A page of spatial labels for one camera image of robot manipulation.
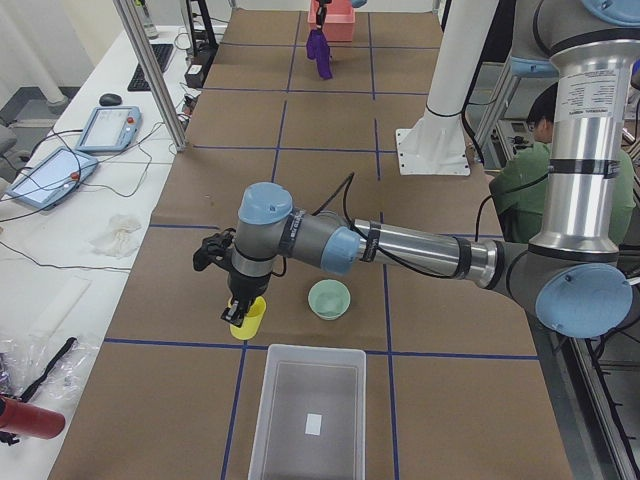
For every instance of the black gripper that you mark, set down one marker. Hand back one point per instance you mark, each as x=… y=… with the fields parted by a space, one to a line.
x=246 y=287
x=320 y=16

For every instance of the yellow plastic cup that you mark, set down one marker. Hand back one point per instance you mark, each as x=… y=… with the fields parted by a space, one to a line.
x=251 y=321

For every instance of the purple cloth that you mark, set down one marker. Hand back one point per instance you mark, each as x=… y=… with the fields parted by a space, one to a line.
x=318 y=50

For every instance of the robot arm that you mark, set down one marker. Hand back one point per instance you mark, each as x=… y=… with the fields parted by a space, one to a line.
x=353 y=4
x=566 y=276

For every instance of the black power box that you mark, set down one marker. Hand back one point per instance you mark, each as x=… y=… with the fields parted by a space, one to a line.
x=194 y=76

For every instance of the pink plastic bin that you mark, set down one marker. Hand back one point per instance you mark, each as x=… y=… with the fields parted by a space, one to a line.
x=339 y=23

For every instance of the mint green bowl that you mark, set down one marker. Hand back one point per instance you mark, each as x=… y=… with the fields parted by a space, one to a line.
x=329 y=299

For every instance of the crumpled white tissue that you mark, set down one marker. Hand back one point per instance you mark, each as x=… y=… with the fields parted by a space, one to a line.
x=118 y=240

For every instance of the clear plastic bin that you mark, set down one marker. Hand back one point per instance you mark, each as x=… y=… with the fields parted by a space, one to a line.
x=311 y=422

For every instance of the white flat plastic strip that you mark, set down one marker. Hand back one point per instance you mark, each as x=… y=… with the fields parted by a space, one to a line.
x=51 y=318

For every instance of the clear plastic bag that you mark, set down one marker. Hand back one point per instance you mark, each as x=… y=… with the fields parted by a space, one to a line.
x=37 y=368

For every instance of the far teach pendant tablet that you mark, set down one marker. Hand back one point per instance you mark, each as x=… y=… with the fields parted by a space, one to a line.
x=109 y=130

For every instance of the teach pendant tablet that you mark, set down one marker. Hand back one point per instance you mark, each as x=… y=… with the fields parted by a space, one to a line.
x=109 y=130
x=54 y=179

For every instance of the near teach pendant tablet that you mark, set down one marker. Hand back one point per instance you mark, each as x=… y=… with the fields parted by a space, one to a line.
x=54 y=179

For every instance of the black computer mouse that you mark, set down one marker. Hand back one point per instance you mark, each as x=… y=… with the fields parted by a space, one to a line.
x=110 y=99

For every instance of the red cylinder bottle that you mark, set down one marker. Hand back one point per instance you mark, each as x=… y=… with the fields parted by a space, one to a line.
x=30 y=420

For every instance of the person in green shirt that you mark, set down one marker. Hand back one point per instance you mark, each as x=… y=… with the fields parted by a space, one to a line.
x=519 y=191

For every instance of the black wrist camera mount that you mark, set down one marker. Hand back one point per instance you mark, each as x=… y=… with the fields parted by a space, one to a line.
x=216 y=249

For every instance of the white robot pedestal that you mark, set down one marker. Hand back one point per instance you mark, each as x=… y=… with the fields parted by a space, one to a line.
x=435 y=145

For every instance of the aluminium frame post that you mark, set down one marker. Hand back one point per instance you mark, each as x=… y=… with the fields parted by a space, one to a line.
x=153 y=74

